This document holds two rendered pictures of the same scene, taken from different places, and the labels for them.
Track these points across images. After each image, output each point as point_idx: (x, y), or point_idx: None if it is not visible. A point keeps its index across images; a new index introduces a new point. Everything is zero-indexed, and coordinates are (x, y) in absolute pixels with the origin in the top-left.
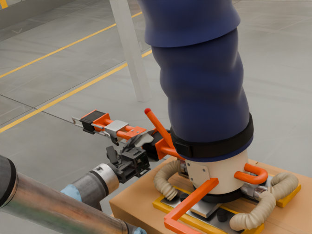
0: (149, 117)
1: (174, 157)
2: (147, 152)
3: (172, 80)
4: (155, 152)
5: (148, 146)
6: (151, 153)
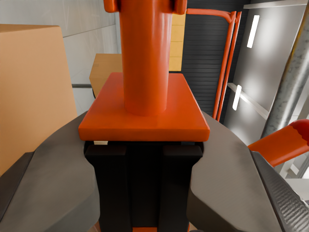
0: (288, 159)
1: (20, 49)
2: (121, 200)
3: None
4: (139, 221)
5: (175, 218)
6: (127, 221)
